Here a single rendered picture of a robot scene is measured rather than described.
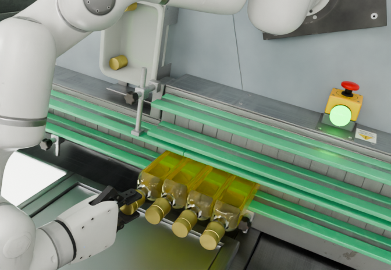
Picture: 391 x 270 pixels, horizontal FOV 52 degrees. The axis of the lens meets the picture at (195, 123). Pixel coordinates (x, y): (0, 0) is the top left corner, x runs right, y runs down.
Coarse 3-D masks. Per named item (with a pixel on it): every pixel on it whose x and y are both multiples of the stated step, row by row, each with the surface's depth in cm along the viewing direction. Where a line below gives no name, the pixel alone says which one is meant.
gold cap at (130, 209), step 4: (140, 192) 81; (144, 196) 81; (140, 200) 80; (144, 200) 81; (132, 204) 78; (136, 204) 79; (140, 204) 80; (120, 208) 79; (124, 208) 79; (128, 208) 78; (132, 208) 78; (136, 208) 79; (124, 212) 79; (128, 212) 79; (132, 212) 78
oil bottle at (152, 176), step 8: (168, 152) 95; (160, 160) 91; (168, 160) 92; (176, 160) 92; (144, 168) 87; (152, 168) 88; (160, 168) 88; (168, 168) 89; (144, 176) 85; (152, 176) 85; (160, 176) 85; (136, 184) 86; (144, 184) 84; (152, 184) 84; (160, 184) 84; (152, 192) 84; (160, 192) 85; (152, 200) 85
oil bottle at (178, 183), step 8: (184, 160) 92; (192, 160) 92; (176, 168) 88; (184, 168) 89; (192, 168) 89; (200, 168) 90; (168, 176) 85; (176, 176) 85; (184, 176) 86; (192, 176) 86; (200, 176) 89; (168, 184) 83; (176, 184) 83; (184, 184) 83; (192, 184) 85; (168, 192) 82; (176, 192) 82; (184, 192) 82; (176, 200) 82; (184, 200) 83; (176, 208) 83
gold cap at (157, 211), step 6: (162, 198) 79; (156, 204) 77; (162, 204) 78; (168, 204) 79; (150, 210) 76; (156, 210) 76; (162, 210) 77; (168, 210) 79; (150, 216) 77; (156, 216) 76; (162, 216) 77; (150, 222) 77; (156, 222) 76
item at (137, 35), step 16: (128, 16) 109; (144, 16) 107; (160, 16) 97; (112, 32) 108; (128, 32) 111; (144, 32) 108; (160, 32) 99; (112, 48) 110; (128, 48) 112; (144, 48) 110; (128, 64) 114; (144, 64) 112; (128, 80) 107
